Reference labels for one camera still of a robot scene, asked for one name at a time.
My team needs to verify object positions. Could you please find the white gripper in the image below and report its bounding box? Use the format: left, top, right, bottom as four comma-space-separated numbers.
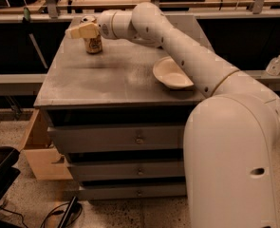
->
65, 10, 115, 39

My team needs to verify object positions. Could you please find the gold orange soda can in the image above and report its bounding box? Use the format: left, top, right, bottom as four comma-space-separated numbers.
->
81, 15, 103, 54

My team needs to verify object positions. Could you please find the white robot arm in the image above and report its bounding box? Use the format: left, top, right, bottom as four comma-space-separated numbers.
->
65, 2, 280, 228

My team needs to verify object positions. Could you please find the white paper bowl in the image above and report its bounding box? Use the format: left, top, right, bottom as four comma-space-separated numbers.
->
153, 56, 194, 89

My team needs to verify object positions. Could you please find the grey drawer cabinet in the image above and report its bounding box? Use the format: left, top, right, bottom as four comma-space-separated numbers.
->
33, 14, 215, 202

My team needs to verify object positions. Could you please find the top grey drawer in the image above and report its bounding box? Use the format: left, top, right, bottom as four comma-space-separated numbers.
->
47, 125, 184, 153

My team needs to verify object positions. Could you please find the grey drawer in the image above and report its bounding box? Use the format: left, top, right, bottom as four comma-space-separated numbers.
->
47, 125, 184, 153
67, 161, 184, 181
78, 183, 186, 200

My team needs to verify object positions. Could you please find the middle grey drawer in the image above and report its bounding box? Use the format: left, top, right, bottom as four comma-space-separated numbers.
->
67, 161, 184, 181

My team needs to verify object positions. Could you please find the wooden box on floor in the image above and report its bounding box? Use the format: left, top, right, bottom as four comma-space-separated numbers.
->
19, 109, 72, 181

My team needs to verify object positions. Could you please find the bottom grey drawer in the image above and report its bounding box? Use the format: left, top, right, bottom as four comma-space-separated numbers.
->
78, 183, 186, 200

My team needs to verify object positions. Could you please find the clear sanitizer bottle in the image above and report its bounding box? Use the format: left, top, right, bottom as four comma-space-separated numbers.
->
266, 54, 280, 76

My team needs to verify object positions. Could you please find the green handled tool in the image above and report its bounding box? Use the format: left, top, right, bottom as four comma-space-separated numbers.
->
22, 7, 49, 70

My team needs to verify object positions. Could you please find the black floor cable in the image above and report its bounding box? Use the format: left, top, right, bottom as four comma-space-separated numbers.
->
0, 196, 84, 228

